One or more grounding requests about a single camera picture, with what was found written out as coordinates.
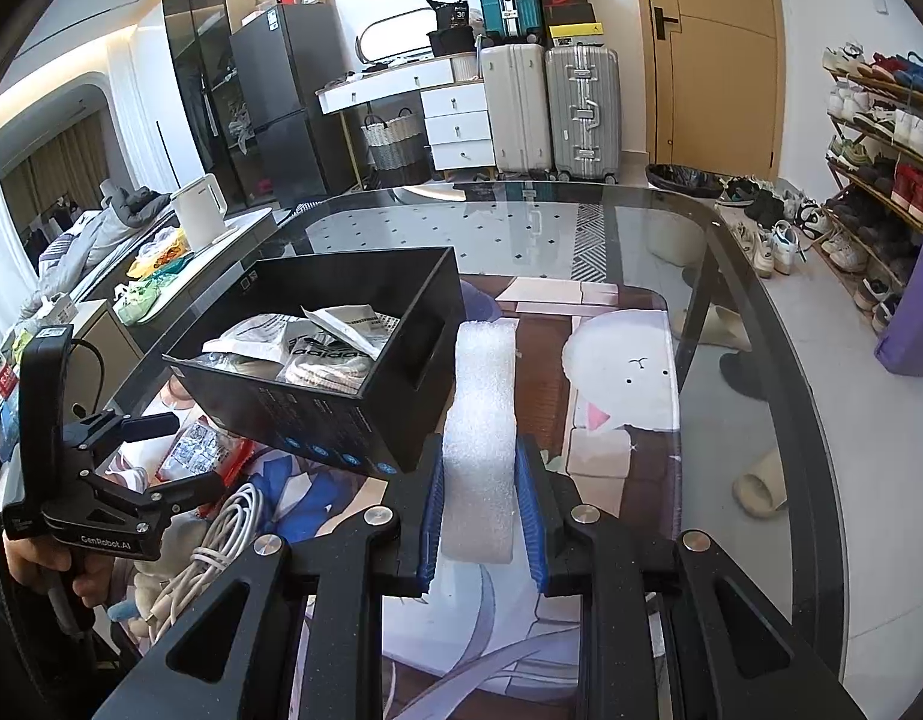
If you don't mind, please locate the white electric kettle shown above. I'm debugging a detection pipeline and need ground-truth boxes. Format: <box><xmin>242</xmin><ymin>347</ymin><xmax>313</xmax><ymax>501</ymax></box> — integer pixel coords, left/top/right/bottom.
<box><xmin>170</xmin><ymin>174</ymin><xmax>227</xmax><ymax>252</ymax></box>

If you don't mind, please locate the person's left hand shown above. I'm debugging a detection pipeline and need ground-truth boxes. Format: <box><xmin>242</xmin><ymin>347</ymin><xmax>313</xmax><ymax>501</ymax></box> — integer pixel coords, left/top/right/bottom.
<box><xmin>2</xmin><ymin>536</ymin><xmax>113</xmax><ymax>608</ymax></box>

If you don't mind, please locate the silver foil plastic bag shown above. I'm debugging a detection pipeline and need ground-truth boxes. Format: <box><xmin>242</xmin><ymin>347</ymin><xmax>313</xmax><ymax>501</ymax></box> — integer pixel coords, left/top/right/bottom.
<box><xmin>201</xmin><ymin>314</ymin><xmax>317</xmax><ymax>364</ymax></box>

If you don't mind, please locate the white foam wrap roll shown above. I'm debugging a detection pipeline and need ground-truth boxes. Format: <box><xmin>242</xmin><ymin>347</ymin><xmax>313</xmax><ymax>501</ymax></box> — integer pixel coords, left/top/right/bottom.
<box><xmin>442</xmin><ymin>319</ymin><xmax>519</xmax><ymax>564</ymax></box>

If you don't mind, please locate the white drawer desk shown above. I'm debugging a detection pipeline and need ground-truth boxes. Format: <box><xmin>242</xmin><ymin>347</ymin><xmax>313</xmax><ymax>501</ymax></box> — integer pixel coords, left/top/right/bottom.
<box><xmin>317</xmin><ymin>52</ymin><xmax>496</xmax><ymax>172</ymax></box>

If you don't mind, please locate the beige slipper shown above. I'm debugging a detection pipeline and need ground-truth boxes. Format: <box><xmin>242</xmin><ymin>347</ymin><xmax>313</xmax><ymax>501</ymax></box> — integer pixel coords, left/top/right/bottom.
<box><xmin>732</xmin><ymin>449</ymin><xmax>787</xmax><ymax>520</ymax></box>

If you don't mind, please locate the oval desk mirror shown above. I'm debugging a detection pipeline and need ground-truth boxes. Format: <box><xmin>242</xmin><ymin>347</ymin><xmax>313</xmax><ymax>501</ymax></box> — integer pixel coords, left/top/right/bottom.
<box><xmin>354</xmin><ymin>5</ymin><xmax>437</xmax><ymax>65</ymax></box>

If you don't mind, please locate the grey white woven basket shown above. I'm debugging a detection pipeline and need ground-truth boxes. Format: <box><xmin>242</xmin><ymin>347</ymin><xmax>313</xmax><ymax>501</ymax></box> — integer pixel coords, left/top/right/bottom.
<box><xmin>362</xmin><ymin>107</ymin><xmax>432</xmax><ymax>187</ymax></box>

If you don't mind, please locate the silver aluminium suitcase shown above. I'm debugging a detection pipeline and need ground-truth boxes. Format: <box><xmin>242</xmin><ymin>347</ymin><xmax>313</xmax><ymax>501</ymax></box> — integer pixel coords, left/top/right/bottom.
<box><xmin>546</xmin><ymin>44</ymin><xmax>622</xmax><ymax>184</ymax></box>

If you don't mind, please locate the black cardboard storage box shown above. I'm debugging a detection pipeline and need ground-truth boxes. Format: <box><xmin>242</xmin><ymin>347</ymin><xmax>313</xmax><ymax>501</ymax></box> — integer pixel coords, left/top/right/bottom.
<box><xmin>164</xmin><ymin>247</ymin><xmax>465</xmax><ymax>478</ymax></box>

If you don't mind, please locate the anime print table mat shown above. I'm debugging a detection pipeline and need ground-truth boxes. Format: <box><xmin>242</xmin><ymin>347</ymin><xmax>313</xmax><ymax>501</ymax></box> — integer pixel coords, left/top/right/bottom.
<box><xmin>100</xmin><ymin>271</ymin><xmax>685</xmax><ymax>720</ymax></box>

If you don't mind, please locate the white cable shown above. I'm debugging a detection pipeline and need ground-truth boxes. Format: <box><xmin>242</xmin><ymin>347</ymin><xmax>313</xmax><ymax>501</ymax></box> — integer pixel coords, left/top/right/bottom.
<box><xmin>134</xmin><ymin>481</ymin><xmax>265</xmax><ymax>642</ymax></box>

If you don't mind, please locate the purple bag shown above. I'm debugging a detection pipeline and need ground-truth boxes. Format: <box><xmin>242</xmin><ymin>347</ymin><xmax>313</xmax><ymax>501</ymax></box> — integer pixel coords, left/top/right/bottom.
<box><xmin>875</xmin><ymin>242</ymin><xmax>923</xmax><ymax>377</ymax></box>

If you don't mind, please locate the wooden door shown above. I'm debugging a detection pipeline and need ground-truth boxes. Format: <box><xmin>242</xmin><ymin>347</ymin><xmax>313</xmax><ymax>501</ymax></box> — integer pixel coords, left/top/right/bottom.
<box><xmin>639</xmin><ymin>0</ymin><xmax>786</xmax><ymax>179</ymax></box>

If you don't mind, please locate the white printed plastic pouch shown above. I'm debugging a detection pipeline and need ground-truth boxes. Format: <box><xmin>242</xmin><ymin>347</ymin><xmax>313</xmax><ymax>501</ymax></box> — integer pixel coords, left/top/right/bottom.
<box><xmin>304</xmin><ymin>304</ymin><xmax>400</xmax><ymax>361</ymax></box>

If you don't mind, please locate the stack of shoe boxes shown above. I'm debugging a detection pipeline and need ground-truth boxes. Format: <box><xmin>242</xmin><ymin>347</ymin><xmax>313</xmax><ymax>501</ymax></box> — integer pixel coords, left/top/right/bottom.
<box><xmin>540</xmin><ymin>0</ymin><xmax>605</xmax><ymax>46</ymax></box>

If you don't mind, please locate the white hard suitcase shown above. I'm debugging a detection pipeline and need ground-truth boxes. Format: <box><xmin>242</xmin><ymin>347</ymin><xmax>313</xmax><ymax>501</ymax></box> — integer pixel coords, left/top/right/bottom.
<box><xmin>481</xmin><ymin>44</ymin><xmax>553</xmax><ymax>174</ymax></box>

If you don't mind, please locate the shoe rack with shoes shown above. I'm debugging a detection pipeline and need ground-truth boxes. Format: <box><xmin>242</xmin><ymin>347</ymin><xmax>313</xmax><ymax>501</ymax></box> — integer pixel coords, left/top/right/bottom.
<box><xmin>800</xmin><ymin>43</ymin><xmax>923</xmax><ymax>333</ymax></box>

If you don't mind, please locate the red white snack bag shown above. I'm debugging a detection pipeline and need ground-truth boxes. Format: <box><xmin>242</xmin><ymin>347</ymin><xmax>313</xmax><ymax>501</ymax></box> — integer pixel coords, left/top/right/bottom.
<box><xmin>155</xmin><ymin>418</ymin><xmax>253</xmax><ymax>517</ymax></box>

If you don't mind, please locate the black refrigerator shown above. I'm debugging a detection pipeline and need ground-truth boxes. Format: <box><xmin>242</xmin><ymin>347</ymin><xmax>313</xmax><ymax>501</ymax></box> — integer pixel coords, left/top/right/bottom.
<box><xmin>232</xmin><ymin>4</ymin><xmax>356</xmax><ymax>208</ymax></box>

